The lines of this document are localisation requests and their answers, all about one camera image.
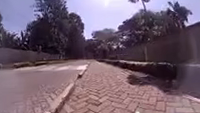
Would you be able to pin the red brick path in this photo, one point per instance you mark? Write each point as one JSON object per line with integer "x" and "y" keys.
{"x": 107, "y": 92}

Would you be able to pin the row of trees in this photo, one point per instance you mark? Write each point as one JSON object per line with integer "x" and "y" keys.
{"x": 59, "y": 31}

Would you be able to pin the pale concrete kerb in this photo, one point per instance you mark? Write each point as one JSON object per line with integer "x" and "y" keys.
{"x": 62, "y": 98}

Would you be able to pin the grey asphalt road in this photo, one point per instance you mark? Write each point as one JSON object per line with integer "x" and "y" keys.
{"x": 19, "y": 84}

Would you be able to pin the low dark kerb wall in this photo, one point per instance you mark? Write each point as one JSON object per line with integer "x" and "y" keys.
{"x": 145, "y": 68}

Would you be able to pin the grey boundary wall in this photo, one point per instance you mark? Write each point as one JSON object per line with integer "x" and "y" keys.
{"x": 184, "y": 47}

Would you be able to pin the long pale wall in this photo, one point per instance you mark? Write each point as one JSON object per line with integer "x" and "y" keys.
{"x": 11, "y": 54}

